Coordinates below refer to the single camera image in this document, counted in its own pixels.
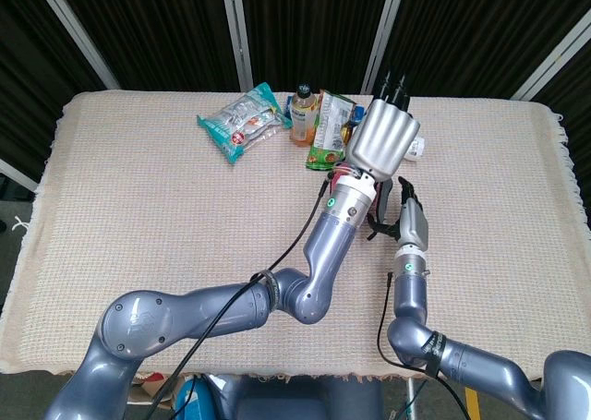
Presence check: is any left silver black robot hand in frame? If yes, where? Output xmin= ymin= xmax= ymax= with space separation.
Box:
xmin=344 ymin=70 xmax=422 ymax=182

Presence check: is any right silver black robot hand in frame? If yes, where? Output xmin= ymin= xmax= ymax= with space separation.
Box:
xmin=367 ymin=176 xmax=430 ymax=250

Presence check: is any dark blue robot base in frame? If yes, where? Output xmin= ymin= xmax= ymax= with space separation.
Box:
xmin=202 ymin=373 xmax=385 ymax=420

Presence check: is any white drink bottle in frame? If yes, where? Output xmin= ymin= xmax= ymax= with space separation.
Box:
xmin=340 ymin=124 xmax=426 ymax=162

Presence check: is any green white snack packet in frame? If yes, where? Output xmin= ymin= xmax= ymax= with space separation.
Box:
xmin=303 ymin=89 xmax=357 ymax=174

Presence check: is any orange juice bottle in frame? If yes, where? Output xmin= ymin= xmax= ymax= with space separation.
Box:
xmin=289 ymin=83 xmax=320 ymax=148

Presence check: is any teal silver snack packet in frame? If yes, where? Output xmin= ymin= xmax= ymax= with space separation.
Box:
xmin=197 ymin=81 xmax=293 ymax=165

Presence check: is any silver table leg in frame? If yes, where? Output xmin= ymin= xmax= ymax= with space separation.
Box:
xmin=404 ymin=377 xmax=428 ymax=420

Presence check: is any dark pleated curtain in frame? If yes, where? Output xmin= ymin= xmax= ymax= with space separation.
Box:
xmin=0 ymin=0 xmax=591 ymax=209

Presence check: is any beige waffle tablecloth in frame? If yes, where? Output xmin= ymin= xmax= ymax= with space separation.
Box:
xmin=0 ymin=90 xmax=591 ymax=389

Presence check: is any bright blue bag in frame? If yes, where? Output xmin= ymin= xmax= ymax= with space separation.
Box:
xmin=174 ymin=377 xmax=211 ymax=420

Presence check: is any brown cardboard box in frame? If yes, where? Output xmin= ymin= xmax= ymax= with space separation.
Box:
xmin=128 ymin=370 xmax=186 ymax=410

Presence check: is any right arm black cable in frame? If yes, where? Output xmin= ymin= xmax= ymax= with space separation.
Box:
xmin=376 ymin=271 xmax=472 ymax=420

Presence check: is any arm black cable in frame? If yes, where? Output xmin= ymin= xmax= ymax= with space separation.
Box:
xmin=376 ymin=271 xmax=472 ymax=420
xmin=147 ymin=170 xmax=336 ymax=420

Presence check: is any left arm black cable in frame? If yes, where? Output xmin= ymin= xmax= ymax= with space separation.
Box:
xmin=147 ymin=170 xmax=336 ymax=420

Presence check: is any white metal frame post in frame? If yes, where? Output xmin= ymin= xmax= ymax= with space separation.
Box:
xmin=219 ymin=0 xmax=254 ymax=92
xmin=0 ymin=158 xmax=39 ymax=194
xmin=510 ymin=16 xmax=591 ymax=102
xmin=30 ymin=0 xmax=122 ymax=91
xmin=359 ymin=0 xmax=410 ymax=95

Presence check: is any black cable strap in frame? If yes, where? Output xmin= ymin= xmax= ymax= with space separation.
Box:
xmin=420 ymin=330 xmax=448 ymax=376
xmin=251 ymin=270 xmax=279 ymax=311

